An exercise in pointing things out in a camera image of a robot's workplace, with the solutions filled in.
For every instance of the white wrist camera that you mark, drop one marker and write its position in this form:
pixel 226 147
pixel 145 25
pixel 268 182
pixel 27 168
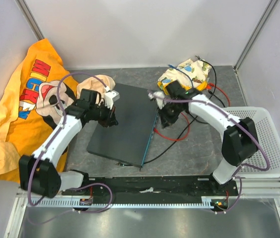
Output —
pixel 110 97
pixel 160 98

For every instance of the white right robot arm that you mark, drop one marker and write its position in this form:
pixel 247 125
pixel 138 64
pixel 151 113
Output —
pixel 238 136

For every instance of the slotted grey cable duct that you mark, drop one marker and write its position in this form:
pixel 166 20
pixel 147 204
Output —
pixel 84 203

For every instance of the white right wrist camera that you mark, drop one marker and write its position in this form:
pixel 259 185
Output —
pixel 160 98

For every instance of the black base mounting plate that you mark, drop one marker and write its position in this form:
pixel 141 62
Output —
pixel 190 185

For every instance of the patterned white yellow cloth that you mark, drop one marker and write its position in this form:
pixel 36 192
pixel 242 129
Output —
pixel 188 73

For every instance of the white perforated plastic basket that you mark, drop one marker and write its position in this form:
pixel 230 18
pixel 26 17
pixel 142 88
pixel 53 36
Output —
pixel 268 138

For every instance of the orange Mickey t-shirt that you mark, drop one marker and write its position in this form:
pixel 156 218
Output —
pixel 29 110

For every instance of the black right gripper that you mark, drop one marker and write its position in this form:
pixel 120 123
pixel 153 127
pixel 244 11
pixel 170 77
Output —
pixel 166 120

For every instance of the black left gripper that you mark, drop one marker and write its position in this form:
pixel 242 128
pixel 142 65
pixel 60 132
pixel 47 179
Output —
pixel 111 120

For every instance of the dark grey network switch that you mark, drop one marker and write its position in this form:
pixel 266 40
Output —
pixel 127 142

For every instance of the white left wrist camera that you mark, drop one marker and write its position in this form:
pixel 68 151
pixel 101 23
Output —
pixel 110 97

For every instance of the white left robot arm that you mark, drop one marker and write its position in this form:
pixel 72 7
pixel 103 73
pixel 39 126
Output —
pixel 38 173

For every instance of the beige bucket hat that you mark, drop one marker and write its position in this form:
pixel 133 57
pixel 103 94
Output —
pixel 92 83

